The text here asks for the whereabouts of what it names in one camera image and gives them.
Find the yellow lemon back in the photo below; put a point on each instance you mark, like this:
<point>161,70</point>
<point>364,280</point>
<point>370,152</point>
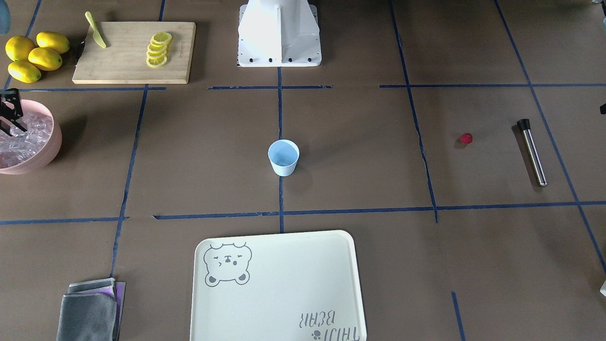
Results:
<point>53,40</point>
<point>18,48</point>

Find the steel muddler black tip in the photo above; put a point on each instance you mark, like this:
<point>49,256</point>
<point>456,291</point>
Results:
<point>525,129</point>

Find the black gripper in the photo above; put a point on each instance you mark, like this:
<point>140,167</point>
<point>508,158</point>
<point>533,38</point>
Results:
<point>10,108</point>

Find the grey folded cloth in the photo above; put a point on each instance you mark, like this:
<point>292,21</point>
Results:
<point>92,311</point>

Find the cream bear tray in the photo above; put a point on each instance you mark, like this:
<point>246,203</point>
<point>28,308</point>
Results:
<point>277,287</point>

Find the red strawberry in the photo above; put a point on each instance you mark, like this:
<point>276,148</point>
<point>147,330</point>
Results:
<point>466,138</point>

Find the wooden cutting board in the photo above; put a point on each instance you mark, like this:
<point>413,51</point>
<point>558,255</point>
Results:
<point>123,61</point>

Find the lemon slices row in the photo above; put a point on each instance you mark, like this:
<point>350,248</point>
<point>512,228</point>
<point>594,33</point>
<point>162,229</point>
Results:
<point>157,50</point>

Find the light blue plastic cup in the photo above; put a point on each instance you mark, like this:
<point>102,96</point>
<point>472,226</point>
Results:
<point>283,155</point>

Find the yellow lemon front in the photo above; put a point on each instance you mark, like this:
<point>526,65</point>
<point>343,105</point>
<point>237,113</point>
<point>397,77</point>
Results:
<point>45,59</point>
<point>24,72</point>

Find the yellow-green plastic knife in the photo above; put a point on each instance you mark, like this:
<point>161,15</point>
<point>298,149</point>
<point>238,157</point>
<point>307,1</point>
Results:
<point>96,34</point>

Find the pink bowl of ice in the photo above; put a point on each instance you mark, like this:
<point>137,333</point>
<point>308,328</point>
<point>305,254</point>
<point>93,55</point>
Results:
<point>35,149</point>

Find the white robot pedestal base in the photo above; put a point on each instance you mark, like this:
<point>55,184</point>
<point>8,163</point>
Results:
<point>278,33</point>

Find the yellow lemon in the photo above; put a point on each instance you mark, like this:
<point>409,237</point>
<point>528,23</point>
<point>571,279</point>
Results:
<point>53,40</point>
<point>18,48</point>
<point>24,72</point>
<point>45,59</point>

